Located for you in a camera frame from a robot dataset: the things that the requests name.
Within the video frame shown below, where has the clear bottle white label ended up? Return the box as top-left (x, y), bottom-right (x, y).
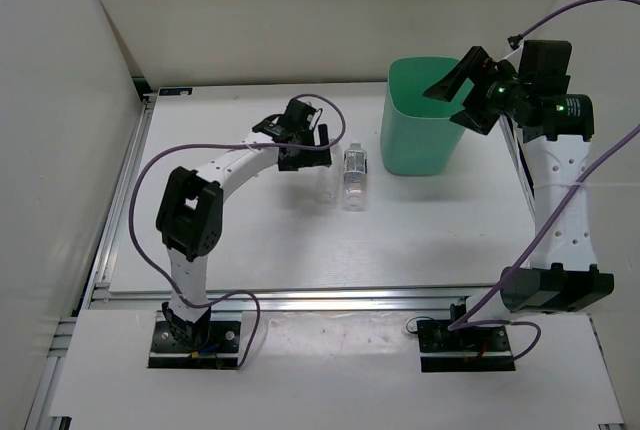
top-left (342, 141), bottom-right (368, 211)

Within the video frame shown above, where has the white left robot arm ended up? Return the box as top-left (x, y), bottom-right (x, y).
top-left (156, 99), bottom-right (331, 350)

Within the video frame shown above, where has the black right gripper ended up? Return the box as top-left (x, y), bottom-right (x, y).
top-left (423, 47), bottom-right (530, 136)

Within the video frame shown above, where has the clear unlabeled plastic bottle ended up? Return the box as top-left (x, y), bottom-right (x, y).
top-left (315, 144), bottom-right (343, 207)

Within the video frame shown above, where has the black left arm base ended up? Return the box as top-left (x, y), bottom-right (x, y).
top-left (147, 302), bottom-right (242, 370)

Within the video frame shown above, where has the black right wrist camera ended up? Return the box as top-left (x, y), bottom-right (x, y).
top-left (518, 40), bottom-right (573, 97)

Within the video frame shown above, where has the aluminium table frame rail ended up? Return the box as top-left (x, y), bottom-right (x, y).
top-left (33, 83), bottom-right (625, 429)

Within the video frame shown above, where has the green plastic bin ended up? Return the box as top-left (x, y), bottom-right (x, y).
top-left (380, 56), bottom-right (471, 176)

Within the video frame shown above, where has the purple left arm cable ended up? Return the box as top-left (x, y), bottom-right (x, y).
top-left (128, 94), bottom-right (347, 369)

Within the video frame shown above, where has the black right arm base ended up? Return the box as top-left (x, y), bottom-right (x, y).
top-left (405, 316), bottom-right (516, 373)

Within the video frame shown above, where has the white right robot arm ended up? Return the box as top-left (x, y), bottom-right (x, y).
top-left (424, 40), bottom-right (614, 350)

